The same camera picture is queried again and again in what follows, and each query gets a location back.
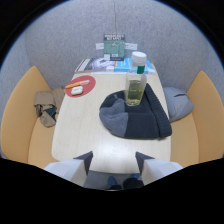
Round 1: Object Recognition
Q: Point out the black and grey knit hat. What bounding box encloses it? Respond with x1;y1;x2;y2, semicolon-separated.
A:
98;82;173;140

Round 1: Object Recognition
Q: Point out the green standing book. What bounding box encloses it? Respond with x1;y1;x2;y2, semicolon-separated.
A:
103;33;126;62

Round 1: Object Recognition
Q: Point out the orange bench seat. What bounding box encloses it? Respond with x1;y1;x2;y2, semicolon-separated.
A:
170;69;224;169
0;65;60;170

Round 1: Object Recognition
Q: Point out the clear bottle with white cap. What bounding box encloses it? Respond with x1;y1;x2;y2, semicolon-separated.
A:
124;51;148;107

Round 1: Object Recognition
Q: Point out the beige crumpled garment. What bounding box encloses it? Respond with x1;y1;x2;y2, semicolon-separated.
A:
33;87;66;129

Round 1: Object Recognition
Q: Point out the person's shoe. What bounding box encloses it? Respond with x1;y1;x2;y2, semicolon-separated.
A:
106;175;120;191
122;176;144;191

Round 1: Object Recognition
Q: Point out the blue book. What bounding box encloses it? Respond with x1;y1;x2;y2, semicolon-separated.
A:
113;57;156;74

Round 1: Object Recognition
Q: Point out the grey cushion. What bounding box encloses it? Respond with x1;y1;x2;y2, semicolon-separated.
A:
162;86;195;123

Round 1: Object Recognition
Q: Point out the red round mat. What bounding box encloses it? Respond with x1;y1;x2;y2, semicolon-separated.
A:
64;74;97;98

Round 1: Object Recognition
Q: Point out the orange pen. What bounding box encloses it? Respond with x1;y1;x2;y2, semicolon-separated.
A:
64;79;91;90

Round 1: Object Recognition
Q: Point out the grey photo magazine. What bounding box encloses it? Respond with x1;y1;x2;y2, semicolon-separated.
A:
74;57;116;74

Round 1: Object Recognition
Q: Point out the white earbuds case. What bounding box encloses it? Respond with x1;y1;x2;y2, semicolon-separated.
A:
70;86;84;96

